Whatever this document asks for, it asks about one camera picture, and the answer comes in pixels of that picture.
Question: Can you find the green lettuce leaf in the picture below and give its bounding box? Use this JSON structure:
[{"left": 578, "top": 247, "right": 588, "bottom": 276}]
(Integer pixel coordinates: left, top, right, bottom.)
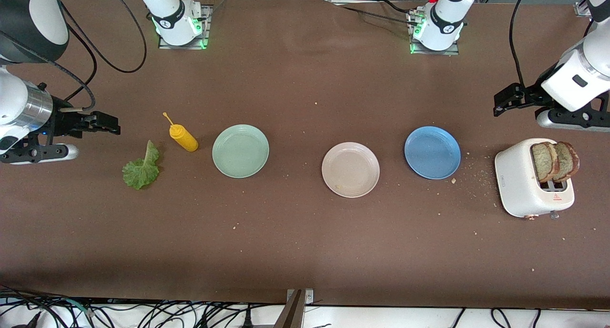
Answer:
[{"left": 122, "top": 140, "right": 161, "bottom": 190}]

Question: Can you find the brown bread slice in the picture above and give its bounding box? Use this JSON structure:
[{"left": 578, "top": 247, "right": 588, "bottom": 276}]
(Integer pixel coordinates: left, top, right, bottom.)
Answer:
[
  {"left": 553, "top": 141, "right": 580, "bottom": 182},
  {"left": 530, "top": 142, "right": 559, "bottom": 183}
]

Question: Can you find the yellow squeeze bottle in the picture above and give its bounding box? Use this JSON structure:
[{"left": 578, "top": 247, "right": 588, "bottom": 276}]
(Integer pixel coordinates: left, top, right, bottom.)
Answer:
[{"left": 163, "top": 112, "right": 199, "bottom": 152}]

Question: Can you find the blue plate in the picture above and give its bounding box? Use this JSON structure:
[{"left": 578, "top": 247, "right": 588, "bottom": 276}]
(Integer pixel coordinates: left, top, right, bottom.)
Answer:
[{"left": 404, "top": 126, "right": 461, "bottom": 180}]

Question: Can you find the mint green plate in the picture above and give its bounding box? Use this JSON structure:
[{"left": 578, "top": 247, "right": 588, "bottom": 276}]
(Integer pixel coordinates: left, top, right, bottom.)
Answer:
[{"left": 212, "top": 124, "right": 270, "bottom": 179}]

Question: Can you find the beige plate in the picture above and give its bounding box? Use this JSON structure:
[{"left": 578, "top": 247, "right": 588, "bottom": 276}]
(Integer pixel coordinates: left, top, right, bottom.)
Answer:
[{"left": 322, "top": 142, "right": 380, "bottom": 198}]

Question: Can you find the white toaster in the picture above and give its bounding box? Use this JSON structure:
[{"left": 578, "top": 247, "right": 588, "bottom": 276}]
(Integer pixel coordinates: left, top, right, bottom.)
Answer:
[{"left": 494, "top": 138, "right": 575, "bottom": 220}]

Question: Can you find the dark metal pole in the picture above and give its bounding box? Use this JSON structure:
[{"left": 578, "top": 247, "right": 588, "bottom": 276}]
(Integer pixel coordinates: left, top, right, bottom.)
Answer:
[{"left": 273, "top": 290, "right": 305, "bottom": 328}]

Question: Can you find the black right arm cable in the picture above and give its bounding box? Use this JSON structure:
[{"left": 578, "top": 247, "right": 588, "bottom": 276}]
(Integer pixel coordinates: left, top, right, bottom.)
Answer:
[{"left": 0, "top": 0, "right": 147, "bottom": 112}]

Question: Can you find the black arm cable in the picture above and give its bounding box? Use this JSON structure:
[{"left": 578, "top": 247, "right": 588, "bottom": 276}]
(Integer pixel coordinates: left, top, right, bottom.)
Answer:
[
  {"left": 508, "top": 0, "right": 532, "bottom": 88},
  {"left": 0, "top": 0, "right": 147, "bottom": 112}
]

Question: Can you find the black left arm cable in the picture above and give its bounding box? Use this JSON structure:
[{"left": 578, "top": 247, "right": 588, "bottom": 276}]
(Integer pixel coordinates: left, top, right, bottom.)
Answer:
[{"left": 508, "top": 0, "right": 532, "bottom": 88}]

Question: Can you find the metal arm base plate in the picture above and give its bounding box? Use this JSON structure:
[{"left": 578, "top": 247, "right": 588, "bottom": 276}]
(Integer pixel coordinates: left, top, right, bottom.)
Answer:
[
  {"left": 409, "top": 11, "right": 460, "bottom": 56},
  {"left": 158, "top": 4, "right": 213, "bottom": 50}
]

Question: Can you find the thin black table cable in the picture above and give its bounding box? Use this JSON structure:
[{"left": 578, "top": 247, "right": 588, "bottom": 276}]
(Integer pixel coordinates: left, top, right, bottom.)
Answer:
[{"left": 341, "top": 0, "right": 415, "bottom": 26}]

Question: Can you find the teal floor cable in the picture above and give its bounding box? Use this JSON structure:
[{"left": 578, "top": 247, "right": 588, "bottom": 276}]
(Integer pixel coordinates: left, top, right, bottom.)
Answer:
[{"left": 60, "top": 298, "right": 91, "bottom": 315}]

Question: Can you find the silver table edge bracket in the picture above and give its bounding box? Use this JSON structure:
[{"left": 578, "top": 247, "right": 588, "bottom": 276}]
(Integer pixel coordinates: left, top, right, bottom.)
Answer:
[{"left": 287, "top": 289, "right": 314, "bottom": 305}]

